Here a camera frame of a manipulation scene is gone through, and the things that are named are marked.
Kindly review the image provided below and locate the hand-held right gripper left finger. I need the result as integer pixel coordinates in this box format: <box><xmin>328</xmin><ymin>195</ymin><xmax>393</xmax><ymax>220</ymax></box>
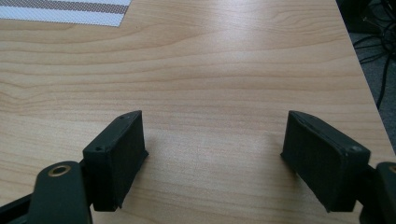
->
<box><xmin>81</xmin><ymin>109</ymin><xmax>149</xmax><ymax>213</ymax></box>

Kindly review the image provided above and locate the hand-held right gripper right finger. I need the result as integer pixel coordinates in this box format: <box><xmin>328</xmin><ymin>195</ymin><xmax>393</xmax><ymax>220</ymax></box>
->
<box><xmin>280</xmin><ymin>109</ymin><xmax>372</xmax><ymax>214</ymax></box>

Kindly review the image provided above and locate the white striped woven placemat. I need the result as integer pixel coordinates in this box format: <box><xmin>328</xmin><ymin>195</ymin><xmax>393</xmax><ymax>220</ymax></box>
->
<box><xmin>0</xmin><ymin>0</ymin><xmax>133</xmax><ymax>28</ymax></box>

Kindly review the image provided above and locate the black cable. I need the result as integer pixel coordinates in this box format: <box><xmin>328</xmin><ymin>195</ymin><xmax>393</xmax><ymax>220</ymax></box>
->
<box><xmin>352</xmin><ymin>0</ymin><xmax>396</xmax><ymax>110</ymax></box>

